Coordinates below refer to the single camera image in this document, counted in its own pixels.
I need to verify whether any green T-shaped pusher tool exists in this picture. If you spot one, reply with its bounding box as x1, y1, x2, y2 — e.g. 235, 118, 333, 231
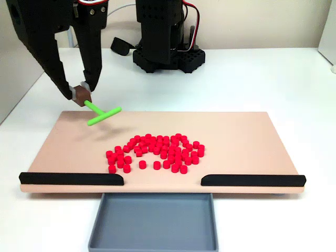
72, 84, 123, 127

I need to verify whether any red granule pile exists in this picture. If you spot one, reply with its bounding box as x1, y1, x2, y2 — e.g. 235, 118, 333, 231
106, 133, 206, 175

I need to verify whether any grey container tray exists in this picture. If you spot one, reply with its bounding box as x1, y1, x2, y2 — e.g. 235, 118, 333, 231
88, 193, 219, 252

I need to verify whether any desk side partition panel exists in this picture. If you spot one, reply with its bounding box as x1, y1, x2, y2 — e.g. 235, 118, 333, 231
318, 0, 336, 66
0, 0, 45, 124

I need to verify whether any beige work board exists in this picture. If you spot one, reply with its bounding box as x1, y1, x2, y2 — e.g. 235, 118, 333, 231
19, 111, 307, 196

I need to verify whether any thick grey cable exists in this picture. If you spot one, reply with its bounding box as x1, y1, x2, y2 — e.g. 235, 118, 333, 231
67, 26, 75, 49

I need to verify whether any thin grey cable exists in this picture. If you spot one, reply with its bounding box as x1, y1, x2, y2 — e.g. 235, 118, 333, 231
106, 2, 137, 21

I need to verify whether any black edge rail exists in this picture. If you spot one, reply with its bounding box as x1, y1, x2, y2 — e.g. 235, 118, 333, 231
201, 174, 307, 187
18, 172, 124, 186

